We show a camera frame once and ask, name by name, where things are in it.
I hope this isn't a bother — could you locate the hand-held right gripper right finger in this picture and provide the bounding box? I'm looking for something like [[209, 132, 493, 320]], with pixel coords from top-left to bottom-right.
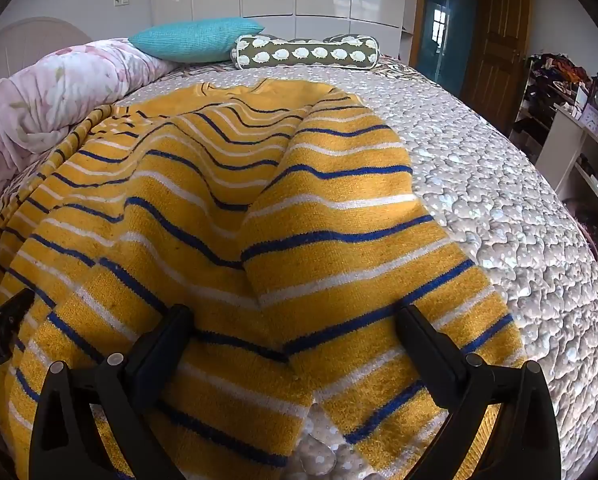
[[395, 305, 562, 480]]

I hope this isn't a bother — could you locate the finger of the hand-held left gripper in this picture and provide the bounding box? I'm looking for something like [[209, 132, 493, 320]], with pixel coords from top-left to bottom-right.
[[0, 287, 36, 343]]

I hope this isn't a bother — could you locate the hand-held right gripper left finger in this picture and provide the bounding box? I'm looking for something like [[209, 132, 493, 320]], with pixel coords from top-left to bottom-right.
[[29, 304, 196, 480]]

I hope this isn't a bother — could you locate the yellow striped sweater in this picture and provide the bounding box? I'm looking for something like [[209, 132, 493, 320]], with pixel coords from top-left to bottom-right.
[[0, 79, 527, 480]]

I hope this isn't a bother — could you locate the pile of clothes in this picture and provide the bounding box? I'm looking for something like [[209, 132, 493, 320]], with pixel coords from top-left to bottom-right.
[[509, 52, 592, 151]]

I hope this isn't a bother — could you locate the beige quilted bedspread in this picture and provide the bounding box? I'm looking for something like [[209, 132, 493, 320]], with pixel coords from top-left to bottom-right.
[[0, 57, 598, 480]]

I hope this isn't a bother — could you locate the pink floral duvet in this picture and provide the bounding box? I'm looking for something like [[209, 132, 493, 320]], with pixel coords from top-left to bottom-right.
[[0, 39, 177, 216]]

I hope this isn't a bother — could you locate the white shelf unit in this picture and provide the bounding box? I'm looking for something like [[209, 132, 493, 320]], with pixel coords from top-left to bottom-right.
[[534, 105, 598, 281]]

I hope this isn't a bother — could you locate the pink headboard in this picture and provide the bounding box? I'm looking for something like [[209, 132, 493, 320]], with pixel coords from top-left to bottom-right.
[[0, 16, 92, 93]]

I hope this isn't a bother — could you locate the teal pillow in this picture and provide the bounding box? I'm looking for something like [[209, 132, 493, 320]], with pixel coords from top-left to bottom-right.
[[128, 17, 266, 64]]

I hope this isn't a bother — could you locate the wooden door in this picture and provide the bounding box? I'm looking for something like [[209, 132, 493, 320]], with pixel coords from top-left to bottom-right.
[[462, 0, 532, 133]]

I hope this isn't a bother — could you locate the olive bolster pillow white print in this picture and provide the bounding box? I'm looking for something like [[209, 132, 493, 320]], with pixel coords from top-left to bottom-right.
[[230, 34, 381, 70]]

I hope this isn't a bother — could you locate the teal glass door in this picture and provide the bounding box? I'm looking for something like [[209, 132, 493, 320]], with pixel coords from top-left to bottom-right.
[[419, 0, 480, 92]]

